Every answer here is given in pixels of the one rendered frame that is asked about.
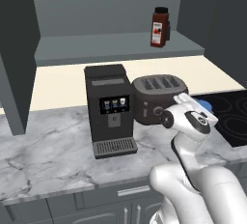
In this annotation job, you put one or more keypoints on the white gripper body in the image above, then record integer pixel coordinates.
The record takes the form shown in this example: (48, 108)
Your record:
(183, 99)

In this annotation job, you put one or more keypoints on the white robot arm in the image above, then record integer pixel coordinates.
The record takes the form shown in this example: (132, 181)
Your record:
(193, 189)

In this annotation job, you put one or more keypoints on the red paprika bottle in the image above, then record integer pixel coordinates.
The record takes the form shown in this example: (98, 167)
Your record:
(159, 28)

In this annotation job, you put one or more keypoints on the dark grey cabinet door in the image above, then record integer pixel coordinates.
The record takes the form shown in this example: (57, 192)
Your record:
(230, 28)
(16, 57)

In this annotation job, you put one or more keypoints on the blue object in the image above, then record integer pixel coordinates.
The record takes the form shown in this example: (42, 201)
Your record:
(203, 105)

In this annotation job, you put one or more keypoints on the dark grey four-slot toaster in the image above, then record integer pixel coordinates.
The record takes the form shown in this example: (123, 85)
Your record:
(151, 96)

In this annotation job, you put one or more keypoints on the black hob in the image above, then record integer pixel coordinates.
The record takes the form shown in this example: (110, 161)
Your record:
(231, 118)

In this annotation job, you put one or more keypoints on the black coffee machine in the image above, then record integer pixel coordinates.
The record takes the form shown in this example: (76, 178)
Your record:
(109, 112)

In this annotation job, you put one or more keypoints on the grey base cupboard door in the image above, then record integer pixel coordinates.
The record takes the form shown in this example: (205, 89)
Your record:
(93, 215)
(148, 213)

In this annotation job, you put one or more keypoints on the grey drawer front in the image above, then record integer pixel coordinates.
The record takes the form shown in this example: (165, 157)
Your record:
(25, 211)
(103, 197)

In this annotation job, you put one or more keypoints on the grey open wall cabinet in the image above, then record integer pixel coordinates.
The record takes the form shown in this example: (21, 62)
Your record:
(109, 15)

